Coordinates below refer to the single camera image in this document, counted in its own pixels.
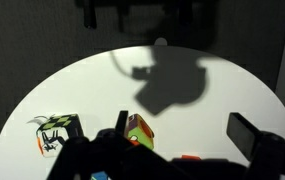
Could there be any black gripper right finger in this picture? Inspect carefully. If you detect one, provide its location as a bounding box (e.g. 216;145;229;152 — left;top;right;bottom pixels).
226;112;285;180

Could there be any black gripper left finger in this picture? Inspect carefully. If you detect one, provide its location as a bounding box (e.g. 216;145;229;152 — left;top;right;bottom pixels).
46;109;135;180

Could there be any block with orange circle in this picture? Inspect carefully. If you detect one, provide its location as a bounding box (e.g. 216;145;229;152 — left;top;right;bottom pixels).
124;113;156;151

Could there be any block with blue face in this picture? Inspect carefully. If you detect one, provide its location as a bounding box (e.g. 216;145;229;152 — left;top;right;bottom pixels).
89;171;112;180

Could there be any black yellow white cube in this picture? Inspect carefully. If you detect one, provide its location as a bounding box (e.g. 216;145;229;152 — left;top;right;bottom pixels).
26;113;85;158

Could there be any small orange cube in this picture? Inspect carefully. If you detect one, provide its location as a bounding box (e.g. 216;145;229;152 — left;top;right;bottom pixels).
180;154;202;161

